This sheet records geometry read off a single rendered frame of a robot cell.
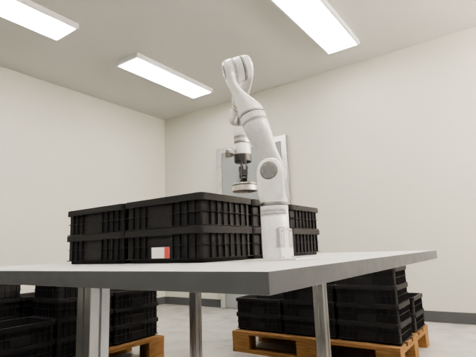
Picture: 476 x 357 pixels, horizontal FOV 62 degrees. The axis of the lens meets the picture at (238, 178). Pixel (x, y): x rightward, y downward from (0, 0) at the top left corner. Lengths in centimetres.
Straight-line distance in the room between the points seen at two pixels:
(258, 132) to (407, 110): 327
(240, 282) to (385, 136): 389
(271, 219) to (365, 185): 326
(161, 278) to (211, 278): 13
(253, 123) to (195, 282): 72
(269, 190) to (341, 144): 340
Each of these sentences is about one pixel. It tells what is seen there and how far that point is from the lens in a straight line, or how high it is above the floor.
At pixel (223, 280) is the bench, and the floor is 68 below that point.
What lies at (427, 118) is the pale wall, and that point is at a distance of 446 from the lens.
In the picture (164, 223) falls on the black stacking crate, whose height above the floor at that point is 84.
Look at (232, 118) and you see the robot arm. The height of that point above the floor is 129.
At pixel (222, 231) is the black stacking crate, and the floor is 80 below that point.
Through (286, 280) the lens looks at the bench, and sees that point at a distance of 75.
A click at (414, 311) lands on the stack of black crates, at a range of 309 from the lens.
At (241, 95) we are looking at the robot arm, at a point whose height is 127.
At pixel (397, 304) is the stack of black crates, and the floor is 38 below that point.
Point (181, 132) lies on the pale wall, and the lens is 609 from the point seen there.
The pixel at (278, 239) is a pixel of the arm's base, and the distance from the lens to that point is 127.
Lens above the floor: 74
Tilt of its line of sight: 10 degrees up
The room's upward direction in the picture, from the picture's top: 2 degrees counter-clockwise
